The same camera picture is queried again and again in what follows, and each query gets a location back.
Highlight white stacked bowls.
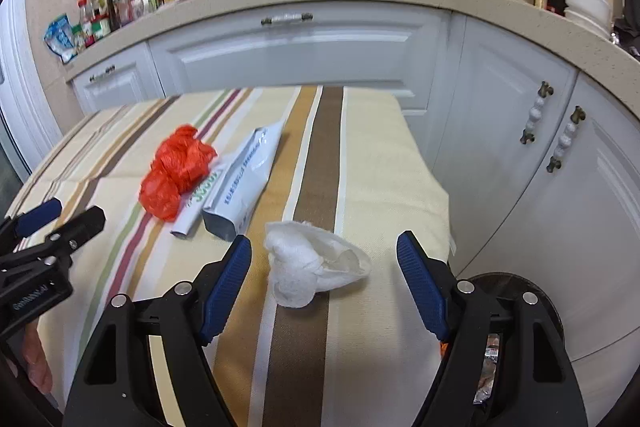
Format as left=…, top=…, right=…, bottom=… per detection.
left=565, top=0, right=612, bottom=40

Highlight left cabinet door handle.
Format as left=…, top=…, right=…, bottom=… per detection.
left=520, top=81, right=554, bottom=145

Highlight white thin tube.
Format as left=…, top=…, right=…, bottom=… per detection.
left=170, top=162, right=228, bottom=239

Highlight person's left hand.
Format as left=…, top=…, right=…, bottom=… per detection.
left=8, top=321, right=53, bottom=395

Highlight blue snack bag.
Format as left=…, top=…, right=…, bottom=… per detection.
left=43, top=14, right=77, bottom=64

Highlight right cabinet door handle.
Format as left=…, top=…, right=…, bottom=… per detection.
left=546, top=105, right=586, bottom=173

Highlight cabinet door handle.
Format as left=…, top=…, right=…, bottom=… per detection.
left=520, top=81, right=554, bottom=145
left=546, top=105, right=586, bottom=173

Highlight drawer handle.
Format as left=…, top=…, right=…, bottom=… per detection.
left=89, top=65, right=116, bottom=82
left=260, top=12, right=314, bottom=26

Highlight black round trash bin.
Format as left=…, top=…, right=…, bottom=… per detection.
left=466, top=272, right=574, bottom=427

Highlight striped beige tablecloth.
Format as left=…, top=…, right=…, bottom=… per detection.
left=11, top=87, right=450, bottom=426

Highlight white tissue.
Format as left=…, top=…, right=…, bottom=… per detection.
left=264, top=221, right=371, bottom=309

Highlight silver foil wrapper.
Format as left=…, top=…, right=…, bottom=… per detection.
left=473, top=334, right=500, bottom=405

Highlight red plastic bag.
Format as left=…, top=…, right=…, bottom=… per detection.
left=138, top=124, right=217, bottom=222

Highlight white grey tube package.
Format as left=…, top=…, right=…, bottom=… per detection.
left=202, top=121, right=284, bottom=242

